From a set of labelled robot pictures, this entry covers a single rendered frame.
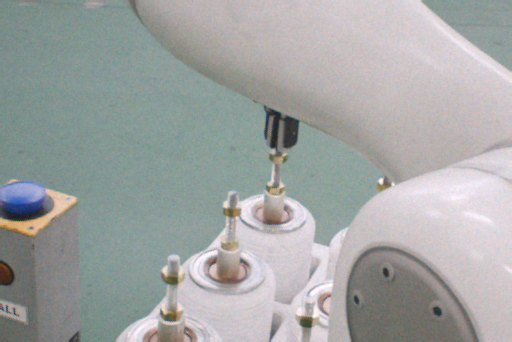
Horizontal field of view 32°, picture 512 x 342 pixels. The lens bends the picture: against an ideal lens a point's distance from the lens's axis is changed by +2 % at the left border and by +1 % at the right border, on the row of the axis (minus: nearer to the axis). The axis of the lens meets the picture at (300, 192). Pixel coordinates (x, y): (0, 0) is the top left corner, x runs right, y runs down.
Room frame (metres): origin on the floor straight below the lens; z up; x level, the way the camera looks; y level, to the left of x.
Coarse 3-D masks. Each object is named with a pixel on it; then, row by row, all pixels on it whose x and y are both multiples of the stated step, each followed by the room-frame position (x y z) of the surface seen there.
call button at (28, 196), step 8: (8, 184) 0.69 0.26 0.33; (16, 184) 0.69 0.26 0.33; (24, 184) 0.69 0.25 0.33; (32, 184) 0.69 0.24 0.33; (0, 192) 0.68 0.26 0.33; (8, 192) 0.68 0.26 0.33; (16, 192) 0.68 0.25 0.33; (24, 192) 0.68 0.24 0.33; (32, 192) 0.68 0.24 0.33; (40, 192) 0.68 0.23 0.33; (0, 200) 0.67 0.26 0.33; (8, 200) 0.67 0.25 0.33; (16, 200) 0.67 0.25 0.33; (24, 200) 0.67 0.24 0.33; (32, 200) 0.67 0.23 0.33; (40, 200) 0.68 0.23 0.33; (8, 208) 0.67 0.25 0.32; (16, 208) 0.66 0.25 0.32; (24, 208) 0.66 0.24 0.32; (32, 208) 0.67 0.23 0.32
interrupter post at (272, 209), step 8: (264, 192) 0.82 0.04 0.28; (264, 200) 0.81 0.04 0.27; (272, 200) 0.81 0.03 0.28; (280, 200) 0.81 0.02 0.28; (264, 208) 0.81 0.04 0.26; (272, 208) 0.81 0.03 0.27; (280, 208) 0.81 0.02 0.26; (264, 216) 0.81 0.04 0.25; (272, 216) 0.81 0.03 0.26; (280, 216) 0.81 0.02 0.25
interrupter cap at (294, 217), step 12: (252, 204) 0.83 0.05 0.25; (288, 204) 0.84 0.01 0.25; (300, 204) 0.84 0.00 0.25; (240, 216) 0.80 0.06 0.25; (252, 216) 0.81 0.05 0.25; (288, 216) 0.82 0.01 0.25; (300, 216) 0.82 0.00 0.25; (252, 228) 0.78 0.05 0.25; (264, 228) 0.78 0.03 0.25; (276, 228) 0.79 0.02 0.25; (288, 228) 0.79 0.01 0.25; (300, 228) 0.80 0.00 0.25
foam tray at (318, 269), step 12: (216, 240) 0.86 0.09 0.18; (312, 252) 0.86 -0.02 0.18; (324, 252) 0.86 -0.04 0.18; (312, 264) 0.85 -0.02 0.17; (324, 264) 0.84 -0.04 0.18; (312, 276) 0.81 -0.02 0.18; (324, 276) 0.81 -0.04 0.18; (156, 312) 0.72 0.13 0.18; (276, 312) 0.74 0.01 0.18; (288, 312) 0.74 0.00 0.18; (276, 324) 0.74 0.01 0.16; (288, 324) 0.72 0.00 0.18; (276, 336) 0.70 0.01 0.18
